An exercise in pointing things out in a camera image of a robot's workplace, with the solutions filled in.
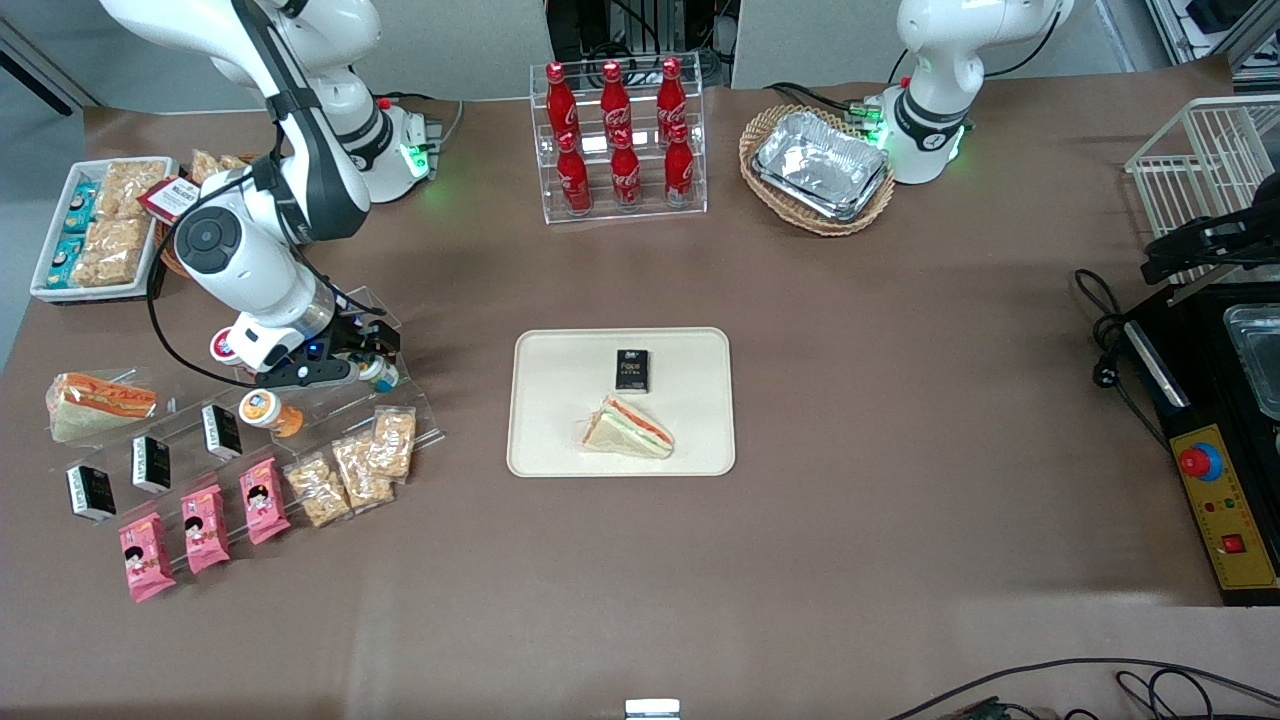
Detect wicker basket with foil containers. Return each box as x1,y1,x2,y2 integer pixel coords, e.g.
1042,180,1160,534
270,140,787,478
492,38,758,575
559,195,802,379
738,104,897,238

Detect clear acrylic bottle rack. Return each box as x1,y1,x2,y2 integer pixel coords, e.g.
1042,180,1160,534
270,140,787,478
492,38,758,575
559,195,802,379
529,54,708,225

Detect large peanut brittle pack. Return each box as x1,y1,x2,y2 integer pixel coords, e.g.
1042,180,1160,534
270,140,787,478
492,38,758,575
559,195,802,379
98,159,168,221
73,217,153,290

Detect clear snack pack in basket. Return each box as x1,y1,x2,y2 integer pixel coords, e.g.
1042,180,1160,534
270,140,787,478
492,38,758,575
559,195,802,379
189,149,253,188

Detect silver sealer side bar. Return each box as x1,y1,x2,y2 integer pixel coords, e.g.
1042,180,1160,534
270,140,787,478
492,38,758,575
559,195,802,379
1124,319,1192,410

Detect wrapped triangle sandwich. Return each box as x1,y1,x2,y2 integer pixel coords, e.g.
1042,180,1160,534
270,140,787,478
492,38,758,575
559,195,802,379
581,394,676,462
44,371,160,444

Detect orange gum bottle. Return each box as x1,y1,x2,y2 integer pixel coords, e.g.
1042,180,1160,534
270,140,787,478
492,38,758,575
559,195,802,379
237,389,304,440

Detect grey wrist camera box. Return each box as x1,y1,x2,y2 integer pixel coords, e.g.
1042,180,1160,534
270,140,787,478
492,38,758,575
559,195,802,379
256,356,362,391

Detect red and white snack box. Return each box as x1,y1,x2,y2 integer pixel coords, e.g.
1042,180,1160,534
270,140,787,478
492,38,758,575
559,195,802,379
137,177,203,224

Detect clear acrylic tiered display stand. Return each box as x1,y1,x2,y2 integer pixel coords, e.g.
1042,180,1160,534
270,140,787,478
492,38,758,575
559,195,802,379
58,285,447,563

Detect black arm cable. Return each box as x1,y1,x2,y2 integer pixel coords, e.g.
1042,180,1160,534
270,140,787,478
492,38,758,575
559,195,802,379
145,165,264,390

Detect white snack bin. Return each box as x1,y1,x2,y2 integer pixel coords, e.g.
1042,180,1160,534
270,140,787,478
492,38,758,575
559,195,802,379
29,156,182,305

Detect red emergency stop button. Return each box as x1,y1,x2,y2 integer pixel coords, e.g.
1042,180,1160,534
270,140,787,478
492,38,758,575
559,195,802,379
1177,441,1225,483

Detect red cola bottle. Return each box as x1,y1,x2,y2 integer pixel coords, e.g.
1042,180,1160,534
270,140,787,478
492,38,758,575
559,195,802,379
544,61,580,142
599,59,634,137
663,121,697,202
609,127,644,209
556,130,592,214
656,56,690,132

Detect sealer press lever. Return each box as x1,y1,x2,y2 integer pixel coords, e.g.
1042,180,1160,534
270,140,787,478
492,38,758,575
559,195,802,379
1142,196,1280,304

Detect black tray sealing machine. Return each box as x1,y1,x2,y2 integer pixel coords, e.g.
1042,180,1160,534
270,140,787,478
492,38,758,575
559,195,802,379
1118,280,1280,608

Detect pink snack packet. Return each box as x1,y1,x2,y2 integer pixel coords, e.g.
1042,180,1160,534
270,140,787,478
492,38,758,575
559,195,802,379
117,511,178,604
179,484,232,575
239,457,292,547

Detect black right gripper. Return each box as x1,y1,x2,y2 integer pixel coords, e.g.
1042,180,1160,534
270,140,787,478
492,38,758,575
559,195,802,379
298,316,403,365

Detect clear peanut brittle pack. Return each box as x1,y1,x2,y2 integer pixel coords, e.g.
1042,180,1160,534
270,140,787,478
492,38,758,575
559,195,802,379
367,406,417,482
284,451,354,529
331,431,394,512

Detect metal frame shelf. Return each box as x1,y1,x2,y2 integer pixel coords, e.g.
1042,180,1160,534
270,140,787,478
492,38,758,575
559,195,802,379
1144,0,1280,93

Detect cream plastic serving tray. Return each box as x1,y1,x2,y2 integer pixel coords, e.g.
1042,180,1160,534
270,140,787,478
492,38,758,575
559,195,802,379
506,327,737,479

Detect steel tray in sealer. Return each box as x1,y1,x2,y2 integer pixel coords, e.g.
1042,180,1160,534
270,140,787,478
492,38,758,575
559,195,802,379
1222,303,1280,422

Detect wicker basket with snack packs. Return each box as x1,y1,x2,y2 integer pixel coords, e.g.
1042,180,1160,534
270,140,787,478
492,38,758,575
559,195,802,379
153,150,267,280

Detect white wire rack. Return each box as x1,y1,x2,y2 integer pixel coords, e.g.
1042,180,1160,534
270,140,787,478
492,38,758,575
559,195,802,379
1124,95,1280,288

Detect black power cable with plug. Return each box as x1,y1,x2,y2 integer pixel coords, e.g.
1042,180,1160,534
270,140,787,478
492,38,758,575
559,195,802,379
1074,267,1173,453

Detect blue snack packet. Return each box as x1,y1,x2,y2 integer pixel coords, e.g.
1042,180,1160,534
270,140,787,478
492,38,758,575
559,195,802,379
46,234,87,290
63,179,102,234

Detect stack of foil containers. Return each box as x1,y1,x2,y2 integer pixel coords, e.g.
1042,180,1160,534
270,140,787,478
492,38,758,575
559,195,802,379
751,109,892,224

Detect long black floor cable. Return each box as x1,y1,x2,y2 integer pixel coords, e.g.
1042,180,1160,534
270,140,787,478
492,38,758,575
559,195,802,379
884,656,1280,720

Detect black equipment rack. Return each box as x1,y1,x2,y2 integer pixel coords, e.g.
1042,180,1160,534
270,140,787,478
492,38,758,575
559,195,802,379
546,0,742,91

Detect black cable bundle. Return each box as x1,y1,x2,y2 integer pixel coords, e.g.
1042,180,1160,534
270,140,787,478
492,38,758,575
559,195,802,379
764,80,903,123

